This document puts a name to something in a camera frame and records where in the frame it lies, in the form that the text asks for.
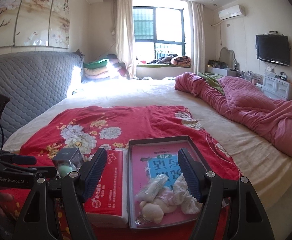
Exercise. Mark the red tissue pack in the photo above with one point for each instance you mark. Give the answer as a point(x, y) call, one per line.
point(110, 187)

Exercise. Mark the clear tissue pack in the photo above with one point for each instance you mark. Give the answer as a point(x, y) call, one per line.
point(153, 186)

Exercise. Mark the stack of folded blankets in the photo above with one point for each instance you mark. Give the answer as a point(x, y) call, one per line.
point(98, 67)

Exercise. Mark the vanity mirror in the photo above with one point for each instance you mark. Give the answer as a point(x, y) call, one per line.
point(227, 56)

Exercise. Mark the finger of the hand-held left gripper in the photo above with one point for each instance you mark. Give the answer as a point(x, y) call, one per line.
point(23, 160)
point(45, 172)

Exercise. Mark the group of cosmetic bottles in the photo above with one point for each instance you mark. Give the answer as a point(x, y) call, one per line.
point(251, 77)

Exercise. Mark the bed with cream sheet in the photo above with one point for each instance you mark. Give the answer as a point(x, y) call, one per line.
point(148, 92)

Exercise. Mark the white lace cloth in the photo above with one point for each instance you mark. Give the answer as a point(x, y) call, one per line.
point(183, 197)

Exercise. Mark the white plush bear pink dress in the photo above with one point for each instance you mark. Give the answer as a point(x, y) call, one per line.
point(151, 210)

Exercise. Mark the dark glossy box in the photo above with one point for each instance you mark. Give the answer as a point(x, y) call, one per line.
point(68, 156)

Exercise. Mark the cream curtain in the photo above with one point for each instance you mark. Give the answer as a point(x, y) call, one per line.
point(124, 35)
point(197, 37)

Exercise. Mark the pink quilt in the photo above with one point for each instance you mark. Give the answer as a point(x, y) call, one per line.
point(248, 100)

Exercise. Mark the dark clothes pile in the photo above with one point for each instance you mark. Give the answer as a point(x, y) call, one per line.
point(162, 58)

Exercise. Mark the grey cardboard box tray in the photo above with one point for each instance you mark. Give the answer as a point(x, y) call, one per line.
point(161, 138)

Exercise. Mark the floral wall painting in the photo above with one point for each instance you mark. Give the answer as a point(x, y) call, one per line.
point(30, 17)

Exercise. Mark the white air conditioner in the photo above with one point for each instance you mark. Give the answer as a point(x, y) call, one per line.
point(232, 12)

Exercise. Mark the window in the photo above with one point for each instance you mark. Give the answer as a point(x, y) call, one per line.
point(161, 27)

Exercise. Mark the dressing table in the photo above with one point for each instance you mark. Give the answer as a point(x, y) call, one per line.
point(218, 70)

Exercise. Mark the black television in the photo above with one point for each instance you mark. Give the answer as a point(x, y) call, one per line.
point(272, 48)

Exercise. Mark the pink book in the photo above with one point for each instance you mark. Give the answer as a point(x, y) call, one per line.
point(141, 170)

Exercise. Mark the green blanket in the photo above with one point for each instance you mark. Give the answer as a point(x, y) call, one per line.
point(211, 80)

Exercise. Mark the patterned cushion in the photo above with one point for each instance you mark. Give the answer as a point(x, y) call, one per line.
point(182, 60)

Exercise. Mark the person's left hand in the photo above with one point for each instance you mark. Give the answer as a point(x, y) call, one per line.
point(5, 202)

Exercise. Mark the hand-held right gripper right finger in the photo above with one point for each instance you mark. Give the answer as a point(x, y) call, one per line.
point(188, 175)

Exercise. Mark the green sponge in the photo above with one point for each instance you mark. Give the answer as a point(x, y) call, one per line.
point(67, 171)

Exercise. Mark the red floral blanket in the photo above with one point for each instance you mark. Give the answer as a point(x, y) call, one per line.
point(98, 115)

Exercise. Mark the white drawer cabinet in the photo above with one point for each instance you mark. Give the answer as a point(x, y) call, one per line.
point(277, 86)

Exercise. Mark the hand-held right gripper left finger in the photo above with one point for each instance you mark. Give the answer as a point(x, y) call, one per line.
point(95, 173)

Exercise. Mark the grey quilted headboard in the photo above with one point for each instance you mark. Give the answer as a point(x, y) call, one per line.
point(35, 80)

